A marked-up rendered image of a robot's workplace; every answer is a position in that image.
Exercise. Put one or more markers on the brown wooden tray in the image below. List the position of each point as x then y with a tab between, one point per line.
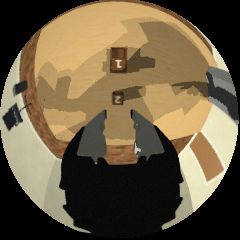
118	52

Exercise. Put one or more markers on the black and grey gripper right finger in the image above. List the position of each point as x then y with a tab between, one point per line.
151	142

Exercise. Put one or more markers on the brown wooden number cube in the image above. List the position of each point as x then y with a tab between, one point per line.
118	64
117	98

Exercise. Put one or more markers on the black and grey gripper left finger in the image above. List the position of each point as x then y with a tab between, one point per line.
84	149

